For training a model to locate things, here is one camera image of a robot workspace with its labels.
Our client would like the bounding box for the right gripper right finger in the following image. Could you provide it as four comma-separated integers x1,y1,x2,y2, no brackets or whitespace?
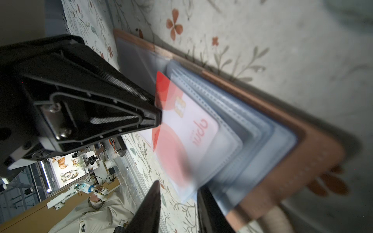
197,186,235,233

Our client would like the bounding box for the person in beige coat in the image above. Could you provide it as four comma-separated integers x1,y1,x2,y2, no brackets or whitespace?
49,185,137,233

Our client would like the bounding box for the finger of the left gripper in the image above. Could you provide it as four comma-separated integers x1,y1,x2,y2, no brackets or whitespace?
1,35,162,178

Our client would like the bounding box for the white red circle card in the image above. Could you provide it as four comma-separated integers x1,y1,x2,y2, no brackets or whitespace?
139,71,219,189

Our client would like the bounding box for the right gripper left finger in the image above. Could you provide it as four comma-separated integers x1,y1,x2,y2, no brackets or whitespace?
123,180,161,233

